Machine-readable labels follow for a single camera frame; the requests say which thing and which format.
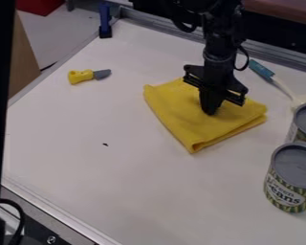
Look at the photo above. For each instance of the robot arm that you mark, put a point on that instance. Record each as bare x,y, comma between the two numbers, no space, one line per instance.
221,28

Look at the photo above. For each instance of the red box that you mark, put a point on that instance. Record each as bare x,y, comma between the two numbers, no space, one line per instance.
38,5

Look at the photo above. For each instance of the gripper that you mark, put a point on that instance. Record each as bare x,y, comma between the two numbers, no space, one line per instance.
215,76

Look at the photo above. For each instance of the green striped can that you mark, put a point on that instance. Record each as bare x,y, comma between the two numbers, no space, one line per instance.
303,124
291,177

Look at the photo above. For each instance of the yellow cloth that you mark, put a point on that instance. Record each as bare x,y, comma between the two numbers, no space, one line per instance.
202,118

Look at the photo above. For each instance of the yellow and grey toy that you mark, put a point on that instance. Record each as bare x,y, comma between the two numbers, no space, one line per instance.
86,76

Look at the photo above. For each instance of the cardboard box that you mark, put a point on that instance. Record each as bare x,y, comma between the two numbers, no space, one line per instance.
22,60

